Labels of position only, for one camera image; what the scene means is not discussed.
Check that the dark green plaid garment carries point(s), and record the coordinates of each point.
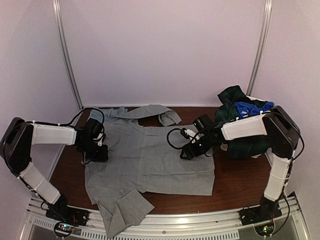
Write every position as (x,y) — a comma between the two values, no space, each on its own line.
(240,148)

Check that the right aluminium post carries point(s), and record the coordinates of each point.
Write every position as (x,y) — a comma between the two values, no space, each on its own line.
(264,32)

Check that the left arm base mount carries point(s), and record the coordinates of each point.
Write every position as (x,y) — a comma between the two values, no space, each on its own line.
(68,218)

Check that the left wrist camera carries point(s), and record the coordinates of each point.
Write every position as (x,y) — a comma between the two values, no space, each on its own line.
(100,139)

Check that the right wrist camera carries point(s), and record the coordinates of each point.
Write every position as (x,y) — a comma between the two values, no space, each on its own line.
(189,134)

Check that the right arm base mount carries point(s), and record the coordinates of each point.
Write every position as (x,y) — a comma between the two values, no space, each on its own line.
(261,216)

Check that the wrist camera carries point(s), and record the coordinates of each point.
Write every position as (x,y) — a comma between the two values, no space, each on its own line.
(189,134)
(100,139)

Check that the aluminium post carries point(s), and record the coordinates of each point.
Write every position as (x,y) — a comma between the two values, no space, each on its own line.
(264,32)
(65,53)

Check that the aluminium front rail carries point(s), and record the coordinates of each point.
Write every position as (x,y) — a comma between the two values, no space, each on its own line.
(219,225)

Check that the blue cloth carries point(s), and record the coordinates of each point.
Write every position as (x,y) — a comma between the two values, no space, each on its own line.
(247,110)

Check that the grey shirt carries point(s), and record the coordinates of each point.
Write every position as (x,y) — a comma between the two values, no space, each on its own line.
(141,160)

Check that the light blue denim skirt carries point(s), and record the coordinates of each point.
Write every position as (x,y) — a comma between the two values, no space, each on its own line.
(106,114)

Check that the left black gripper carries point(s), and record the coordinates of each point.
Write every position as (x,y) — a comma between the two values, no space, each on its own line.
(103,157)

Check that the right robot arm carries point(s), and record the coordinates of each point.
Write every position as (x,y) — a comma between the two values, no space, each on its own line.
(282,134)

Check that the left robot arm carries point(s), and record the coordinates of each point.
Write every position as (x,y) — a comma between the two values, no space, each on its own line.
(21,135)

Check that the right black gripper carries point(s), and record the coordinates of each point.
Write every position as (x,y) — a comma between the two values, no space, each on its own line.
(191,152)

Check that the left aluminium post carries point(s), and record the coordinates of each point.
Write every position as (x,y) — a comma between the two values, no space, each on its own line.
(65,53)

